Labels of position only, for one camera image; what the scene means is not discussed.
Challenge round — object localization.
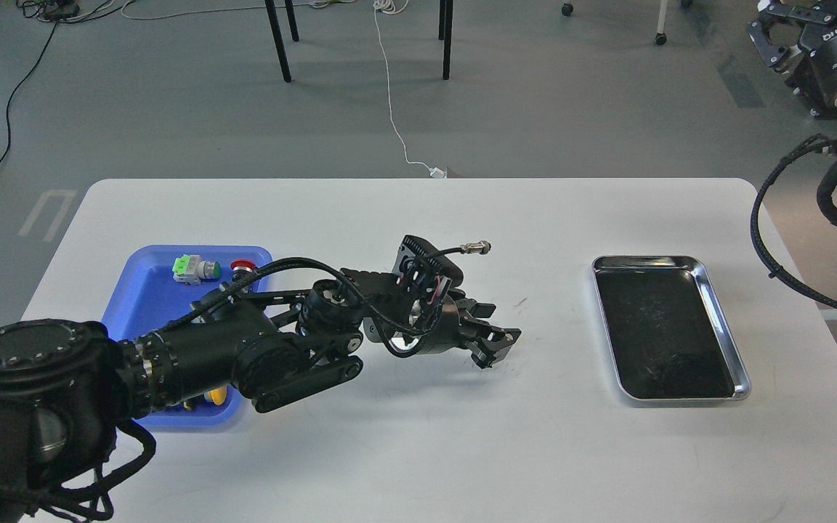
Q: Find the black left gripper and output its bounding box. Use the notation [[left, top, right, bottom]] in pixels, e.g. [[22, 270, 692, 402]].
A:
[[389, 291, 522, 364]]

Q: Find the black table leg left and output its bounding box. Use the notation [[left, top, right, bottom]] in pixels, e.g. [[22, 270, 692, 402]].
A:
[[264, 0, 299, 84]]

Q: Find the light green push button switch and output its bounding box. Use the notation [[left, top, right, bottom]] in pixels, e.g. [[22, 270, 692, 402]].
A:
[[171, 254, 222, 285]]

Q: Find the red emergency stop button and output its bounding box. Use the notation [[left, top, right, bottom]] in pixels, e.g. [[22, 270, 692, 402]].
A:
[[230, 259, 258, 283]]

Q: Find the black floor cable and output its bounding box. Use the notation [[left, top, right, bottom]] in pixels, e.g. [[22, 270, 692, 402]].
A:
[[0, 0, 129, 277]]

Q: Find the black table leg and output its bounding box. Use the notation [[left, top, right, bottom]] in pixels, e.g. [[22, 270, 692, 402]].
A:
[[437, 0, 454, 81], [264, 0, 299, 84]]

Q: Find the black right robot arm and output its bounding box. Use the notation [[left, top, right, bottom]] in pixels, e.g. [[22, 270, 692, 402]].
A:
[[747, 1, 837, 310]]

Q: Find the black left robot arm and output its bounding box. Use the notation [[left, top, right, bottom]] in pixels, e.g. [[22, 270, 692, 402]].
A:
[[0, 235, 522, 522]]

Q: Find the white floor cable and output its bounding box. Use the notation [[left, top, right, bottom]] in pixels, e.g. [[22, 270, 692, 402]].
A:
[[121, 0, 447, 179]]

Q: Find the black table leg right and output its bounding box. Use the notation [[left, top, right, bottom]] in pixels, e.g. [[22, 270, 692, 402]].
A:
[[437, 0, 454, 81]]

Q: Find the yellow push button switch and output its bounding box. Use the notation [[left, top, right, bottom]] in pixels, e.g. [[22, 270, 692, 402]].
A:
[[182, 386, 228, 411]]

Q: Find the blue plastic tray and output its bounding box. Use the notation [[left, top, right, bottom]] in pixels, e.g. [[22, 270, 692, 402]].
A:
[[102, 245, 272, 431]]

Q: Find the silver metal tray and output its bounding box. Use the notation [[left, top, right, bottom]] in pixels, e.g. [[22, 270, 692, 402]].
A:
[[591, 255, 751, 406]]

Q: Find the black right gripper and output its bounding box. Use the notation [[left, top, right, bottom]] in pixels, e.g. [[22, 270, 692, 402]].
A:
[[747, 1, 837, 109]]

